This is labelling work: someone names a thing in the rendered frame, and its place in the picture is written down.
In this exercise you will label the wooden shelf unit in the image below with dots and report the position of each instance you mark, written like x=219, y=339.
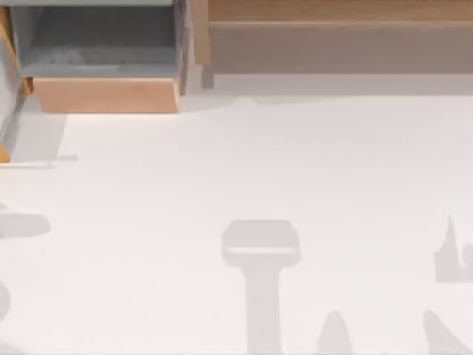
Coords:
x=332, y=40

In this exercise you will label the pale wooden drawer front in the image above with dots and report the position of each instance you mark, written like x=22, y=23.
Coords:
x=107, y=95

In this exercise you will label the wooden cupboard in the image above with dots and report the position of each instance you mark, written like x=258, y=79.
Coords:
x=4, y=74

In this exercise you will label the grey pierced drawer inside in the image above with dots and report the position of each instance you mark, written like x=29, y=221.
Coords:
x=99, y=40

